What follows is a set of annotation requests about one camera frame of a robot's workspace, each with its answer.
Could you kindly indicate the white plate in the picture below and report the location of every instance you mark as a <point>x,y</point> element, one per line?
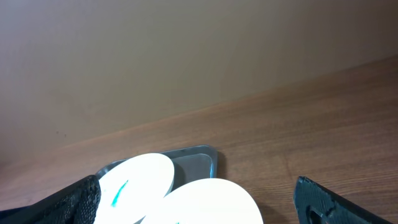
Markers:
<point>129,190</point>
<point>206,201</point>

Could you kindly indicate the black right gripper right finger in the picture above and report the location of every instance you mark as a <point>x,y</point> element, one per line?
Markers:
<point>316,204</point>

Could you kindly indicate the dark grey serving tray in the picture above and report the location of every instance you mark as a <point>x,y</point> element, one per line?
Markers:
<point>196,163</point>

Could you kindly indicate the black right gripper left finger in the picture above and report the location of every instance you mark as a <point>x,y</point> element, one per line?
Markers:
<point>74,204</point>

